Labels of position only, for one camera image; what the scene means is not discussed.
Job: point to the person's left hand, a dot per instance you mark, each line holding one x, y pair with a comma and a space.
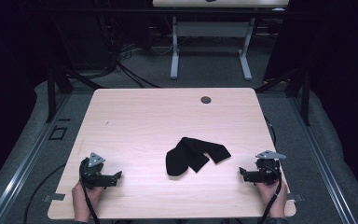
82, 200

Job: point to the black metal stand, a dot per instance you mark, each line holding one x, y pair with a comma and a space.
304, 93
52, 93

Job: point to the person's right hand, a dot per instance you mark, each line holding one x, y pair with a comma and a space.
275, 199

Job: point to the aluminium floor rail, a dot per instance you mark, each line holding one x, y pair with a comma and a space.
21, 168
323, 161

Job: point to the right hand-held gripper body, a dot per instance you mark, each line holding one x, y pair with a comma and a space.
267, 171

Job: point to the dark curtain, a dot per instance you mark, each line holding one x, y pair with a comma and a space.
9, 77
345, 77

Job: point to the white background desk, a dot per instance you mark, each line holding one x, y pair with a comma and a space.
211, 29

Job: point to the grey metal table bracket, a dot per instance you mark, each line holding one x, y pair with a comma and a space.
54, 197
295, 197

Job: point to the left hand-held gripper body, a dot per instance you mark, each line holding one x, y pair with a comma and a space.
90, 174

